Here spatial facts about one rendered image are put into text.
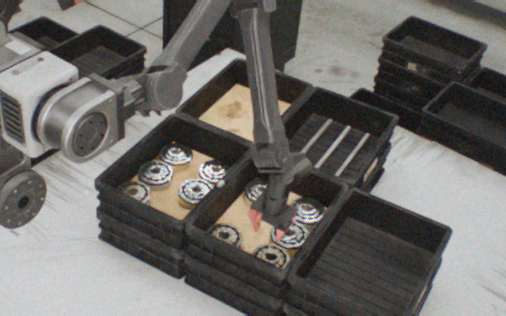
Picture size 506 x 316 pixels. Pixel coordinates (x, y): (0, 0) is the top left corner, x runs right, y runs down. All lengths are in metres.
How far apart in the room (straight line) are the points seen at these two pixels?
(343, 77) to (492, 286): 2.25
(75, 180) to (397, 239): 1.01
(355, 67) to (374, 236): 2.38
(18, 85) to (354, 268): 1.06
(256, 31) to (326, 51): 2.82
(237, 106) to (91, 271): 0.78
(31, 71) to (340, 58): 3.23
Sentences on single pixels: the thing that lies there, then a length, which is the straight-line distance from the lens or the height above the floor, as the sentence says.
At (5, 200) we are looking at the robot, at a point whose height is 1.17.
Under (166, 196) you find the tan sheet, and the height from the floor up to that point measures 0.83.
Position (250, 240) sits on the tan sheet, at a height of 0.83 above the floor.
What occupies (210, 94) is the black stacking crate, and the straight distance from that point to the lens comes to 2.51.
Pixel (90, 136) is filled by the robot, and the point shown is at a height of 1.45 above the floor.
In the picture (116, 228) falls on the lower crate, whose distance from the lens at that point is 2.15.
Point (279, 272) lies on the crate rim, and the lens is 1.88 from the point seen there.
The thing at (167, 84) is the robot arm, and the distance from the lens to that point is 1.51.
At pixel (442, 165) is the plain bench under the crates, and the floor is 0.70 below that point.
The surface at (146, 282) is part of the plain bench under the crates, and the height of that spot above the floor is 0.70.
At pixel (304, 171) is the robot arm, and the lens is 1.85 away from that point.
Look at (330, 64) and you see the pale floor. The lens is 4.44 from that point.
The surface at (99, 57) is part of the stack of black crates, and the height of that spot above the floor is 0.49.
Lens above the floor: 2.31
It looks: 38 degrees down
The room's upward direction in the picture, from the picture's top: 4 degrees clockwise
